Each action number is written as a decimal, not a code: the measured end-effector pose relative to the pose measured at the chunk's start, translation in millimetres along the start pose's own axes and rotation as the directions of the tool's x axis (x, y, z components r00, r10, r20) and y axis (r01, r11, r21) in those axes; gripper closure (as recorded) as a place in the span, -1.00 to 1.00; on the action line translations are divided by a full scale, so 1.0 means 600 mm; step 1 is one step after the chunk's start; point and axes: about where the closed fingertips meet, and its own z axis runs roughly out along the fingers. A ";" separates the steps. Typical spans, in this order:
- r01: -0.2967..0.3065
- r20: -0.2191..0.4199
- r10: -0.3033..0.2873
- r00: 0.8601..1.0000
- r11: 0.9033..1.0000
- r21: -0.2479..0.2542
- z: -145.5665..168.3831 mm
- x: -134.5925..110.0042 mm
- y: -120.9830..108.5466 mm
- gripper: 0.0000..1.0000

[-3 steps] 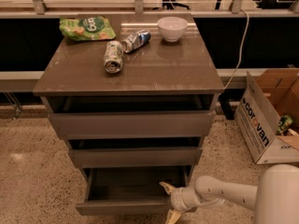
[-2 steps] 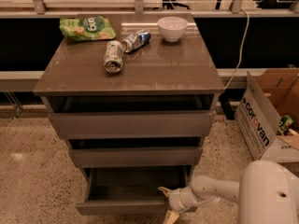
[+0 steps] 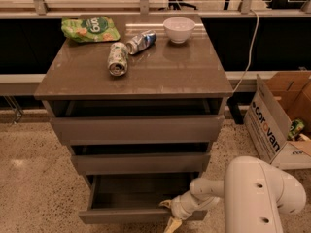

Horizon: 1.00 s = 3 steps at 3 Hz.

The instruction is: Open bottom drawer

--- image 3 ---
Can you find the grey top drawer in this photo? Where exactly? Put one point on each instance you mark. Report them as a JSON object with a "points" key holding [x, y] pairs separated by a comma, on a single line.
{"points": [[136, 129]]}

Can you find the white bowl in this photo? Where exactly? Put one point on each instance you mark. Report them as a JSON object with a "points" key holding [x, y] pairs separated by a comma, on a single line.
{"points": [[178, 29]]}

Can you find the green crushed soda can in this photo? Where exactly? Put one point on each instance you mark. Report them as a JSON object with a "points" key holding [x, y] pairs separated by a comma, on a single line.
{"points": [[117, 59]]}

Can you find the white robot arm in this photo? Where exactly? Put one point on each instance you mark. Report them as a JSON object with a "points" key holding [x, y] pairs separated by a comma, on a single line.
{"points": [[254, 192]]}

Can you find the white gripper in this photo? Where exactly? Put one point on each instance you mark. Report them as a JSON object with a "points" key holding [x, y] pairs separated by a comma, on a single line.
{"points": [[177, 206]]}

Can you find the grey drawer cabinet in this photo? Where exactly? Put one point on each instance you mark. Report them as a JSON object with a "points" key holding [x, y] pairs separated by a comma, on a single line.
{"points": [[166, 79]]}

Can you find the green snack bag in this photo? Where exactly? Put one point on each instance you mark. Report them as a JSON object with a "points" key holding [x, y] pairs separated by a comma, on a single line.
{"points": [[90, 30]]}

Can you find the cardboard box with lettering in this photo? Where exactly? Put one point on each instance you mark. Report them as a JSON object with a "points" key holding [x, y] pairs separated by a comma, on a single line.
{"points": [[277, 102]]}

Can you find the silver blue crushed can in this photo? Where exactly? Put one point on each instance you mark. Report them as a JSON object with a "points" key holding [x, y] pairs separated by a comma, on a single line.
{"points": [[141, 42]]}

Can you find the grey bottom drawer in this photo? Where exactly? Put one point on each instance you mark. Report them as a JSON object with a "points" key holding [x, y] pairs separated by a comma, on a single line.
{"points": [[127, 198]]}

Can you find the grey drawer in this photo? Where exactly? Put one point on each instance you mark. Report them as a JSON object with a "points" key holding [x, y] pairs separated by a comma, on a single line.
{"points": [[127, 198], [136, 129], [111, 164]]}

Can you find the grey middle drawer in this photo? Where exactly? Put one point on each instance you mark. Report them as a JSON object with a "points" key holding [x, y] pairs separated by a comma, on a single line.
{"points": [[111, 164]]}

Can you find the metal window railing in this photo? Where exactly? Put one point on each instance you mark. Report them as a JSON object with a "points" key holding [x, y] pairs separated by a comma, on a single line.
{"points": [[205, 8]]}

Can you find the green can in box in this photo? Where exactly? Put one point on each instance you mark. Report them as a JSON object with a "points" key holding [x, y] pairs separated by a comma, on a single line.
{"points": [[296, 128]]}

